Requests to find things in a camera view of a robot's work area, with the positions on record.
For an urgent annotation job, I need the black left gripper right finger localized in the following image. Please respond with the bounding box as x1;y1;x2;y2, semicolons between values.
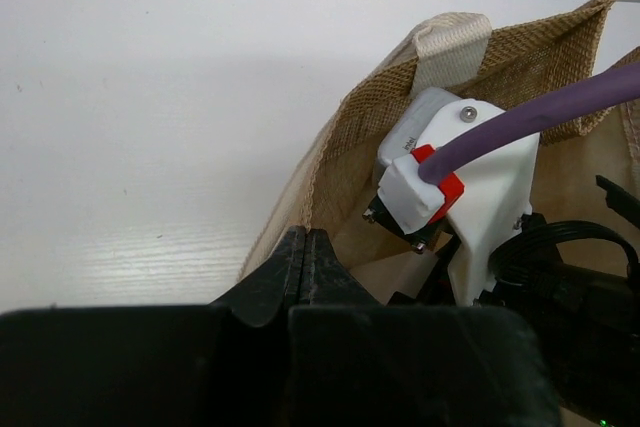
288;230;560;426

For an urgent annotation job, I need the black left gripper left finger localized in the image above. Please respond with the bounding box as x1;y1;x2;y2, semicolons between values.
1;227;305;426

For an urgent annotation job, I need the pink printed canvas bag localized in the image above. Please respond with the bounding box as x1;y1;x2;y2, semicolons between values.
234;0;640;427

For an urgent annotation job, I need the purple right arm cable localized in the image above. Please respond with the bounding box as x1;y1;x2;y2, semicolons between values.
418;65;640;182

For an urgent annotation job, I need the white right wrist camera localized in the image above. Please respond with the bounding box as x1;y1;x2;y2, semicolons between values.
363;87;539;306

